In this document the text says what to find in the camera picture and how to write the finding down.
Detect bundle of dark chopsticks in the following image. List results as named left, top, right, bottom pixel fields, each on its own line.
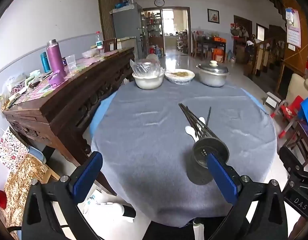
left=178, top=103, right=214, bottom=142

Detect clear plastic cup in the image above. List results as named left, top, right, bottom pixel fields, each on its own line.
left=66, top=54, right=77, bottom=70

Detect floral paper bag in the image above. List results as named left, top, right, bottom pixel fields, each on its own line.
left=0, top=127, right=29, bottom=173

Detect glass display shelf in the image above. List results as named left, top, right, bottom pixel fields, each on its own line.
left=141, top=10, right=162, bottom=53

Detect framed wall picture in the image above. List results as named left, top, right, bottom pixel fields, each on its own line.
left=207, top=9, right=220, bottom=23

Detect beige armchair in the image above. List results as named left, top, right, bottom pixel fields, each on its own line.
left=285, top=73, right=308, bottom=103

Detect person's dark trousers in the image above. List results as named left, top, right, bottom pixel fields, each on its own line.
left=149, top=215, right=232, bottom=240

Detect purple flask cap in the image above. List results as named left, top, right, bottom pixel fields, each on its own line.
left=48, top=70, right=65, bottom=85

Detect red plastic child chair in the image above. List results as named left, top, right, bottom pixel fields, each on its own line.
left=270, top=95, right=304, bottom=138

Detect dark wooden chair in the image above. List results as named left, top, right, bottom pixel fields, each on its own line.
left=284, top=120, right=308, bottom=170

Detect brown wooden door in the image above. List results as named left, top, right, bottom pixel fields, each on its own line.
left=97, top=0, right=123, bottom=40

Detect floral table runner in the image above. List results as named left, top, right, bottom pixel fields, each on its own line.
left=9, top=49, right=127, bottom=105

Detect wall calendar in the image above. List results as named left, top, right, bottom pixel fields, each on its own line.
left=285, top=7, right=301, bottom=48

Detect carved wooden sideboard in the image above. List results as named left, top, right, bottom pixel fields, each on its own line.
left=3, top=47, right=136, bottom=195

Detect person's white shoe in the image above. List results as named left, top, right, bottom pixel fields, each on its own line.
left=84, top=190, right=137, bottom=223

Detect straw patterned cushion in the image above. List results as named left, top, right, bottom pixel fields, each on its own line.
left=0, top=154, right=57, bottom=230

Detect white bowl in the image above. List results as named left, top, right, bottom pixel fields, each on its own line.
left=132, top=70, right=165, bottom=90

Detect patterned bowl with food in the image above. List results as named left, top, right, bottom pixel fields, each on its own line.
left=165, top=69, right=196, bottom=85

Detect grey refrigerator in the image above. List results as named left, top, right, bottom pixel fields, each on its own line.
left=112, top=3, right=144, bottom=58

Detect metal pot with lid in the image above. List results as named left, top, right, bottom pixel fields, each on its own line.
left=196, top=60, right=230, bottom=87

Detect purple thermos flask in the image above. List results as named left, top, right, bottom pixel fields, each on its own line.
left=46, top=39, right=67, bottom=77

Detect black cylindrical utensil holder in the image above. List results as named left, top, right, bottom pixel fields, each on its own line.
left=188, top=137, right=230, bottom=186

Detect white step stool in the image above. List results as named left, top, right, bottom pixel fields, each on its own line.
left=263, top=92, right=282, bottom=109

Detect teal bottle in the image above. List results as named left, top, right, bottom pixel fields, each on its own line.
left=40, top=52, right=51, bottom=73

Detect wooden stair railing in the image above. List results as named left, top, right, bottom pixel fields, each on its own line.
left=246, top=37, right=287, bottom=78

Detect plastic water bottle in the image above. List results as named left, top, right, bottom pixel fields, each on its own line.
left=95, top=31, right=104, bottom=54

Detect grey tablecloth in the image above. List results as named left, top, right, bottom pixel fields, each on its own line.
left=90, top=79, right=278, bottom=228

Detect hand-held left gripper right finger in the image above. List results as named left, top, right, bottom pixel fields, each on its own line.
left=206, top=153, right=288, bottom=240

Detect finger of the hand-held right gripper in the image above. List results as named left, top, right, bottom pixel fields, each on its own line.
left=279, top=146, right=304, bottom=173

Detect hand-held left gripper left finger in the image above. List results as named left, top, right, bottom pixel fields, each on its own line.
left=21, top=151, right=104, bottom=240

